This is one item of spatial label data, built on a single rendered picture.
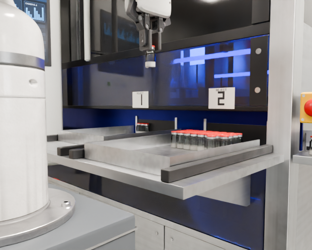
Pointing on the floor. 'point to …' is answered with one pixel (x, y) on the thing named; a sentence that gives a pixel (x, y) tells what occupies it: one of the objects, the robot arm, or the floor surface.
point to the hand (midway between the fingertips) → (150, 41)
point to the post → (283, 122)
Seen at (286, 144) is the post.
